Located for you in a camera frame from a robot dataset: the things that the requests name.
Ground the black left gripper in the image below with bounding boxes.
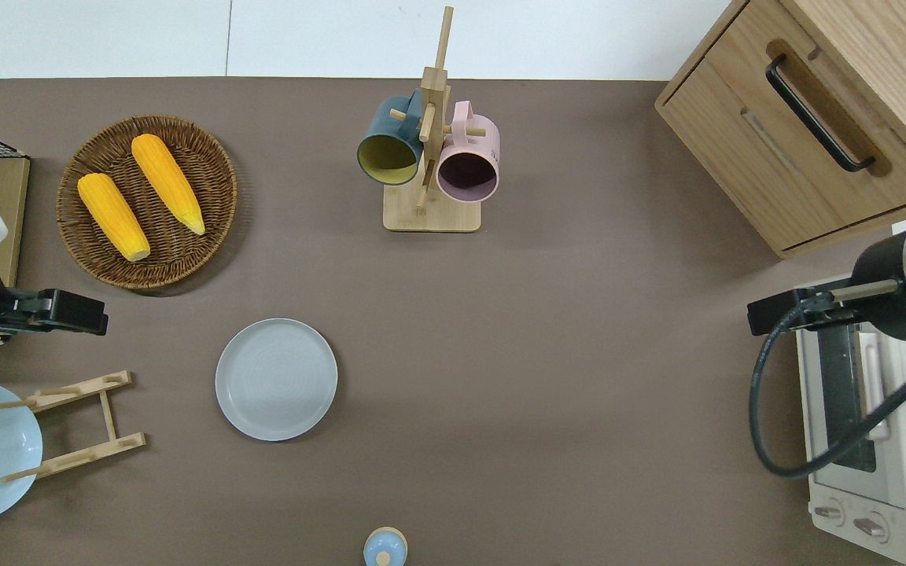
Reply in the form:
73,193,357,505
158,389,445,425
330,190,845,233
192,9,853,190
5,289,109,337

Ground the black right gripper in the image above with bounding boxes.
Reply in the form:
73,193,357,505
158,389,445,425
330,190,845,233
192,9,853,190
747,287,856,338

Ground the gray round plate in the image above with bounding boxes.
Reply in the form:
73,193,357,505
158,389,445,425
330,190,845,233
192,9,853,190
215,318,339,443

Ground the wooden plate rack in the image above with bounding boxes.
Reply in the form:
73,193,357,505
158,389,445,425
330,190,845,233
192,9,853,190
0,370,148,483

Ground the cream toaster oven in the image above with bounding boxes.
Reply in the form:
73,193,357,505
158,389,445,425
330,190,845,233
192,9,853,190
794,274,906,566

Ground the yellow corn cob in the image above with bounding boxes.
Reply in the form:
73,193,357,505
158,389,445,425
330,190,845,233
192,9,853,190
77,172,152,263
131,133,207,236

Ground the round wicker basket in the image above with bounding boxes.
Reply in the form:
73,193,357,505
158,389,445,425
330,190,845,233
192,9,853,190
56,115,238,291

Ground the wooden cabinet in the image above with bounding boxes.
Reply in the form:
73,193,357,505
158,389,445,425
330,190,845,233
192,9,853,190
654,0,906,259

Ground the pink mug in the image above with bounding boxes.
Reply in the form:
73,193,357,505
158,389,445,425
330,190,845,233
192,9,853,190
435,100,502,204

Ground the wooden mug tree stand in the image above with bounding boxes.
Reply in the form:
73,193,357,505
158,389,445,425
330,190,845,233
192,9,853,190
382,6,483,233

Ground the dark teal mug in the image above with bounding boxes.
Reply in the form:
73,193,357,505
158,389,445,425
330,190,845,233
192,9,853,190
356,87,427,187

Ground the small blue knob timer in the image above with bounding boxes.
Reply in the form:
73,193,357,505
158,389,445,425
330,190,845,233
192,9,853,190
363,526,409,566

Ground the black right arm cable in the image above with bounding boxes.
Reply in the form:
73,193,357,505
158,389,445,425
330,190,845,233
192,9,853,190
749,302,906,480

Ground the black cabinet handle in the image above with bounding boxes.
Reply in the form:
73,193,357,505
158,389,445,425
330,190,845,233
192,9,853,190
765,53,878,173

